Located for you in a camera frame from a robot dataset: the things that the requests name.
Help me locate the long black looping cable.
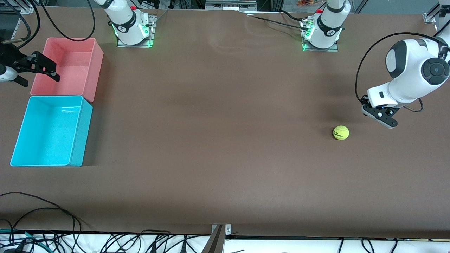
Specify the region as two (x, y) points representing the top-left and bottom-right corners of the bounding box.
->
(0, 192), (90, 232)

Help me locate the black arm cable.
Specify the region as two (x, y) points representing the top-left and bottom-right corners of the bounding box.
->
(37, 0), (96, 42)
(355, 32), (450, 113)

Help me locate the teal cable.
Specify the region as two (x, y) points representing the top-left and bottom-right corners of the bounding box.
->
(0, 229), (48, 252)

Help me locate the short black base cable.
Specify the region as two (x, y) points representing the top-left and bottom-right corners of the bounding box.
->
(279, 10), (303, 21)

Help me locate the silver metal box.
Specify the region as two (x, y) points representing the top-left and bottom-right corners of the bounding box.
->
(205, 0), (258, 11)

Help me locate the blue plastic bin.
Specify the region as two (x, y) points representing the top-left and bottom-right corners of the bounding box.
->
(10, 95), (94, 167)

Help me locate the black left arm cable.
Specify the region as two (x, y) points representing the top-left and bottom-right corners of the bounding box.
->
(355, 32), (450, 113)

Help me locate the yellow tennis ball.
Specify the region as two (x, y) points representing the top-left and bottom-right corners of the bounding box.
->
(333, 125), (350, 141)

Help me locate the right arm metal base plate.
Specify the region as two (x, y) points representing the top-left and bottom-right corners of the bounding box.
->
(117, 15), (156, 48)

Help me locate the dark grey metal bar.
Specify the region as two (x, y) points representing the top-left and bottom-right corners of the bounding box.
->
(202, 225), (225, 253)

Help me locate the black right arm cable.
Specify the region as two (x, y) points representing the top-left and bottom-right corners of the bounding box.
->
(37, 0), (96, 42)

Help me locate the long black base cable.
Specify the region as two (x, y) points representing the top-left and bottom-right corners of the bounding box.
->
(251, 15), (309, 30)

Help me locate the black cable with metal plug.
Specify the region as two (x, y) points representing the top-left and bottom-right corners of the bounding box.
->
(0, 0), (41, 50)

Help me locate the short black looping cable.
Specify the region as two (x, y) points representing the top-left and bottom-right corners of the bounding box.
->
(7, 207), (76, 243)

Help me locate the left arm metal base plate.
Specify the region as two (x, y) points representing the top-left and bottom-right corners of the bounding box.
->
(301, 18), (339, 52)

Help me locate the silver metal bracket plate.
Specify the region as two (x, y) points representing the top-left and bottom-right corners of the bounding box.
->
(212, 224), (232, 236)

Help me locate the pink plastic bin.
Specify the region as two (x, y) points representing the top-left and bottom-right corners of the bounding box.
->
(30, 37), (104, 103)

